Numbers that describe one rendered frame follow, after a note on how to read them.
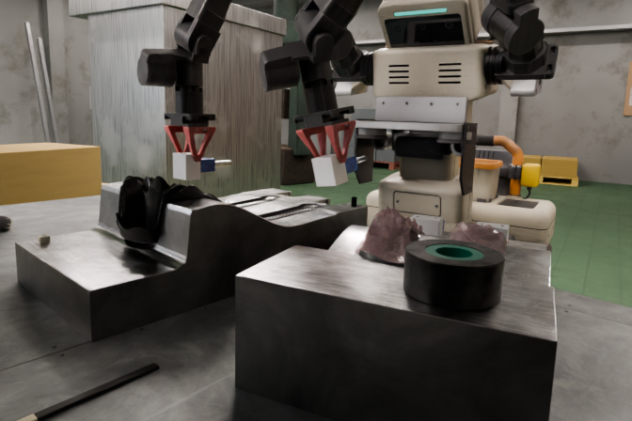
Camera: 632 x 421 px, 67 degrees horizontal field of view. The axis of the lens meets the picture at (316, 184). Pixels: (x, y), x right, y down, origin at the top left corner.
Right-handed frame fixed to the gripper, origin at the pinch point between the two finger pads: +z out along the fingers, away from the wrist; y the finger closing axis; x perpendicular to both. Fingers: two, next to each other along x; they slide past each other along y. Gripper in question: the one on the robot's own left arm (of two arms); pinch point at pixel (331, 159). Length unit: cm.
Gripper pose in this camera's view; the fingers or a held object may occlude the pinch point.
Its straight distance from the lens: 89.5
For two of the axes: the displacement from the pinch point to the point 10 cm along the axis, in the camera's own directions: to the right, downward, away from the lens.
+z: 1.8, 9.7, 1.6
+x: 6.7, -2.4, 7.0
